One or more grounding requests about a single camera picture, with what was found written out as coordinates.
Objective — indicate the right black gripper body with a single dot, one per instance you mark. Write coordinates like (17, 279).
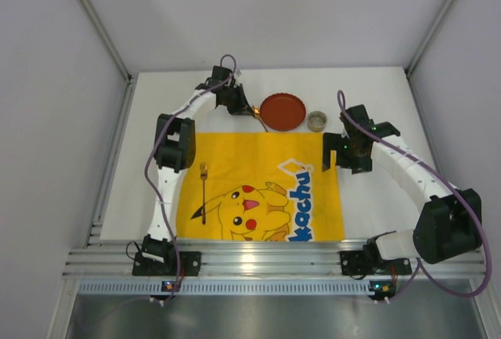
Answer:
(338, 151)

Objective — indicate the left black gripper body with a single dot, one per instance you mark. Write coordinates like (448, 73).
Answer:
(240, 100)

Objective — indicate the gold spoon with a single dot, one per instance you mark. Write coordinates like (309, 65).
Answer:
(257, 116)

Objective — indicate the small metal cup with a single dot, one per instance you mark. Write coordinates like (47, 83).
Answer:
(316, 121)

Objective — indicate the red scalloped plastic plate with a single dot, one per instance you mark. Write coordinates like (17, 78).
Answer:
(283, 112)

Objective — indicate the gold fork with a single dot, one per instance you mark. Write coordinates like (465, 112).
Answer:
(203, 177)

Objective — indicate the yellow Pikachu placemat cloth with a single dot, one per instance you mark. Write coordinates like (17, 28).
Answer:
(261, 187)

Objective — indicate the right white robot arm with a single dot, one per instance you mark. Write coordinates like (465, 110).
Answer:
(448, 216)

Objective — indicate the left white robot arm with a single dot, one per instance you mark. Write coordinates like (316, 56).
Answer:
(173, 153)

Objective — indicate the left aluminium corner post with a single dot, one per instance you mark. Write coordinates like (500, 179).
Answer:
(104, 37)

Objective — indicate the aluminium corner post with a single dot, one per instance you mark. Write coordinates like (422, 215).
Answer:
(437, 23)
(104, 37)

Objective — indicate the aluminium mounting rail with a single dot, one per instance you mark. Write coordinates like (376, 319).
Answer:
(222, 259)

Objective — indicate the perforated cable tray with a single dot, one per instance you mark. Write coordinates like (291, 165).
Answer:
(231, 287)

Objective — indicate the right aluminium corner post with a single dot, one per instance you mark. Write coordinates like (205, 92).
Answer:
(437, 23)

